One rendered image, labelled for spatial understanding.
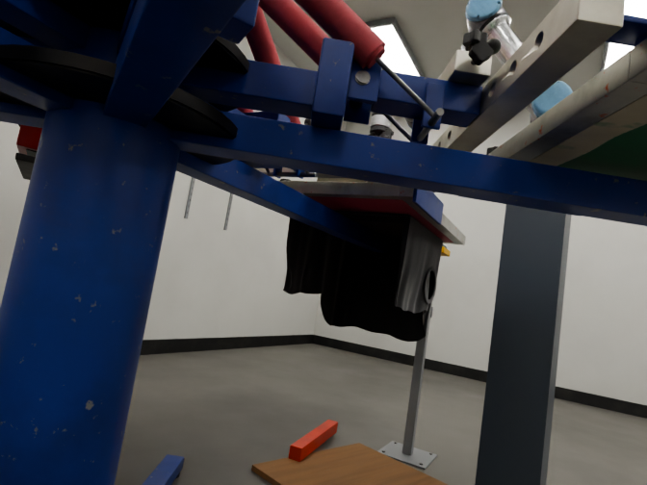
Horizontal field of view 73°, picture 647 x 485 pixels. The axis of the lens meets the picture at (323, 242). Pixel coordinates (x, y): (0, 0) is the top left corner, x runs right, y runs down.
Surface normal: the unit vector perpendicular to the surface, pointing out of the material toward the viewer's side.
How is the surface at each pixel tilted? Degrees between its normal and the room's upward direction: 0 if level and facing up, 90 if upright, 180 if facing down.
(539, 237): 90
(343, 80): 90
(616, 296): 90
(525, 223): 90
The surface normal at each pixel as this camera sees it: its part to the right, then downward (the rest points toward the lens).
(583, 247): -0.46, -0.17
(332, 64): 0.04, -0.11
